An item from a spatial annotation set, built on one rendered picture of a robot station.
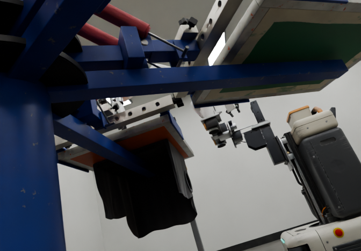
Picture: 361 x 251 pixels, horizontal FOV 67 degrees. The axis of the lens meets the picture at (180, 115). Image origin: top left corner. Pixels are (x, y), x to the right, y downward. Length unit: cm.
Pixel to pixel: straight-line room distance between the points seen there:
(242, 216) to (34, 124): 458
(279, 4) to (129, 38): 44
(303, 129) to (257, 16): 115
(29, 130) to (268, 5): 69
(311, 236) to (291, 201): 335
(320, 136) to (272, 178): 329
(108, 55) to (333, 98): 519
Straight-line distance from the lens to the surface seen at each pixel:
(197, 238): 215
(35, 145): 66
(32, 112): 70
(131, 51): 81
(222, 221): 506
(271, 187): 510
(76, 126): 101
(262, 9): 87
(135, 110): 128
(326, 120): 194
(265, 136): 210
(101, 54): 86
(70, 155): 146
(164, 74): 85
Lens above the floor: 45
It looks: 23 degrees up
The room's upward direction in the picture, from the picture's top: 18 degrees counter-clockwise
